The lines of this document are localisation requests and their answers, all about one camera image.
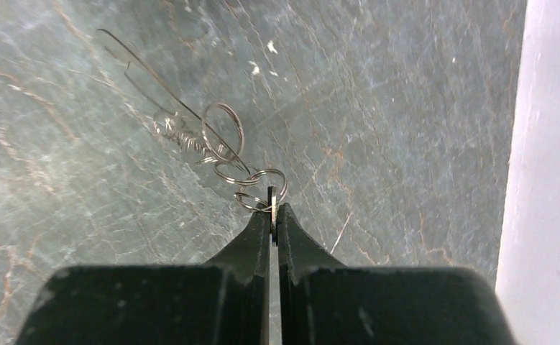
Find keys with black tag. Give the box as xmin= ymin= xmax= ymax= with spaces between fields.
xmin=234 ymin=168 xmax=288 ymax=246

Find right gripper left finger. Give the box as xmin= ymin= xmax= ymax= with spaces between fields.
xmin=16 ymin=212 xmax=270 ymax=344

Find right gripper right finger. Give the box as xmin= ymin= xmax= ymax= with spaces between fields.
xmin=277 ymin=204 xmax=515 ymax=344

